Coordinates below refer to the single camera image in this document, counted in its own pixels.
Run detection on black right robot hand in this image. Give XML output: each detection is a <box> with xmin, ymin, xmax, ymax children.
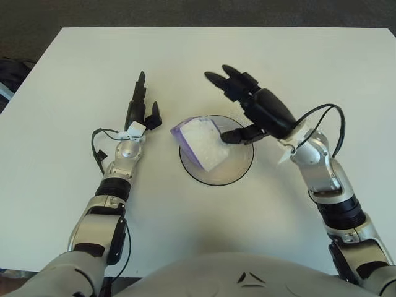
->
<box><xmin>204</xmin><ymin>64</ymin><xmax>297</xmax><ymax>145</ymax></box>

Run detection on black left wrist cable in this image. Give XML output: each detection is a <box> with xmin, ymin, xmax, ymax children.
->
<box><xmin>91</xmin><ymin>128</ymin><xmax>127</xmax><ymax>177</ymax></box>

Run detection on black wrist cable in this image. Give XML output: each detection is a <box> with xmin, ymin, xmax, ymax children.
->
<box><xmin>290</xmin><ymin>104</ymin><xmax>346</xmax><ymax>158</ymax></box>
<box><xmin>91</xmin><ymin>128</ymin><xmax>127</xmax><ymax>177</ymax></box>

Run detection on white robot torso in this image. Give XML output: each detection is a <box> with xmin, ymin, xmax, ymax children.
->
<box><xmin>18</xmin><ymin>252</ymin><xmax>381</xmax><ymax>297</ymax></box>

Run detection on black bag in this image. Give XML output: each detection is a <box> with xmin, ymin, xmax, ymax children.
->
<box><xmin>0</xmin><ymin>58</ymin><xmax>37</xmax><ymax>106</ymax></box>

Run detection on thin black elbow cable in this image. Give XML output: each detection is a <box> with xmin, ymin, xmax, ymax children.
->
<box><xmin>114</xmin><ymin>216</ymin><xmax>132</xmax><ymax>279</ymax></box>

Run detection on purple tissue paper pack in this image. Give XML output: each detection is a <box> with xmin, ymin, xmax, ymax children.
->
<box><xmin>169</xmin><ymin>116</ymin><xmax>231</xmax><ymax>173</ymax></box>

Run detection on white plate with black rim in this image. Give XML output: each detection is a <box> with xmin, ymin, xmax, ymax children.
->
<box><xmin>178</xmin><ymin>114</ymin><xmax>255</xmax><ymax>187</ymax></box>

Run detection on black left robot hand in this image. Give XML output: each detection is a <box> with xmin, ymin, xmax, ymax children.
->
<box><xmin>123</xmin><ymin>71</ymin><xmax>164</xmax><ymax>132</ymax></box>

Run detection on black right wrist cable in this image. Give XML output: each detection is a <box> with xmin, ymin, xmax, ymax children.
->
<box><xmin>290</xmin><ymin>104</ymin><xmax>346</xmax><ymax>158</ymax></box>

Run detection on pale blue flat object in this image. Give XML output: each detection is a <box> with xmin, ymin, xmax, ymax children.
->
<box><xmin>0</xmin><ymin>82</ymin><xmax>14</xmax><ymax>103</ymax></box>

